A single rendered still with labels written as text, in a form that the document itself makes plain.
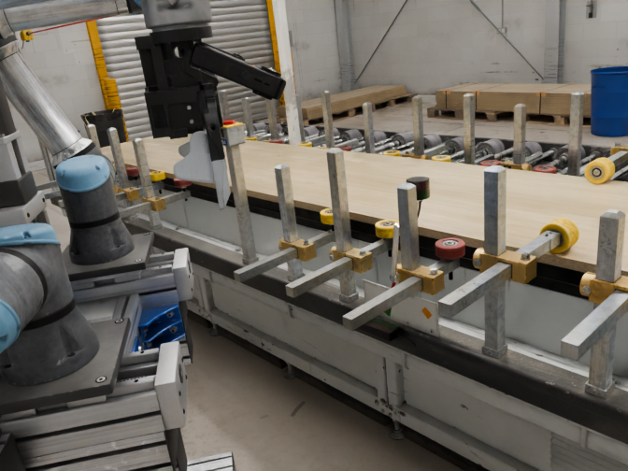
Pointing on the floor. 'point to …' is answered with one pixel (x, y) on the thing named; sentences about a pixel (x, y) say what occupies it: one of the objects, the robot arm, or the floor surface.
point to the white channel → (287, 70)
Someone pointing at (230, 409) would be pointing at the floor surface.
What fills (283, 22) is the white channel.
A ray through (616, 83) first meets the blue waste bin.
